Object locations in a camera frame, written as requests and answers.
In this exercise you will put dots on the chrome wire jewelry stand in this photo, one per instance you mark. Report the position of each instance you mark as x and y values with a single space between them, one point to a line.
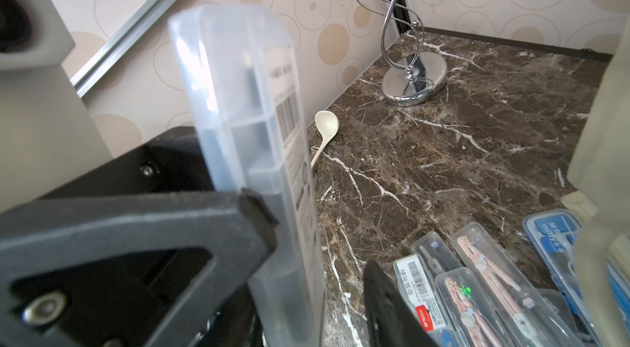
417 77

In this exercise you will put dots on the clear case pink compass upper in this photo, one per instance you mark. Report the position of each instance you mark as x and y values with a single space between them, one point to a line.
527 315

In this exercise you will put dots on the cream canvas starry-night tote bag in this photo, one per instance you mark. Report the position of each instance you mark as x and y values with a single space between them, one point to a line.
600 170

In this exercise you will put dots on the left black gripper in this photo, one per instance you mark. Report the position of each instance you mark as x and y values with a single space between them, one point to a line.
142 251

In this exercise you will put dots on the aluminium rail left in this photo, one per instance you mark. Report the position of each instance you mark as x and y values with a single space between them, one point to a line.
119 44

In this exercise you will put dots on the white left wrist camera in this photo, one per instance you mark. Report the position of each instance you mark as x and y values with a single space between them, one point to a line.
47 135

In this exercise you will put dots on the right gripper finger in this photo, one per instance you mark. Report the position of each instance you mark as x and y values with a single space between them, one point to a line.
389 320

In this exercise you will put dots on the clear case red label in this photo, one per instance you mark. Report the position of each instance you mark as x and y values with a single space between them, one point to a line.
419 292

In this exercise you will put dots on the clear case green compass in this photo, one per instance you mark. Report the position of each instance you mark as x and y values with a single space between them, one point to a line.
439 257

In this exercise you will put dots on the cream spoon grey handle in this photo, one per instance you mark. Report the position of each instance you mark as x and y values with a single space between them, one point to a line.
328 125

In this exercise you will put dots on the clear case barcode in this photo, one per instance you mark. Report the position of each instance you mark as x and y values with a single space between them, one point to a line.
241 79

